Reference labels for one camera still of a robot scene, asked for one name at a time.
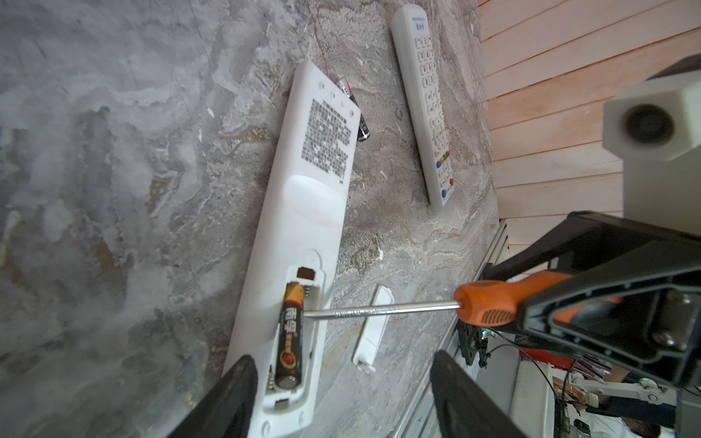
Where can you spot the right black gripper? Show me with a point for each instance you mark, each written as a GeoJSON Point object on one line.
{"type": "Point", "coordinates": [647, 321]}

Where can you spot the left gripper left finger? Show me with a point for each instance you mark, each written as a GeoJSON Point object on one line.
{"type": "Point", "coordinates": [226, 410]}

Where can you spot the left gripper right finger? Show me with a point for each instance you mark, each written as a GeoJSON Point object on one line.
{"type": "Point", "coordinates": [462, 408]}

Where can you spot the orange handled screwdriver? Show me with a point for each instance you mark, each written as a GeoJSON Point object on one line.
{"type": "Point", "coordinates": [486, 303]}

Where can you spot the white remote control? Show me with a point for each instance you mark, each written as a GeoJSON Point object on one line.
{"type": "Point", "coordinates": [298, 239]}
{"type": "Point", "coordinates": [418, 65]}

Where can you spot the white battery cover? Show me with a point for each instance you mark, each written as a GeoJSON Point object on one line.
{"type": "Point", "coordinates": [373, 329]}

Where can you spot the black gold AAA battery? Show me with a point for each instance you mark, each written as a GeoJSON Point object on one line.
{"type": "Point", "coordinates": [289, 349]}

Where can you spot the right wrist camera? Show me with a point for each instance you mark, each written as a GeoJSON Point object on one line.
{"type": "Point", "coordinates": [654, 128]}

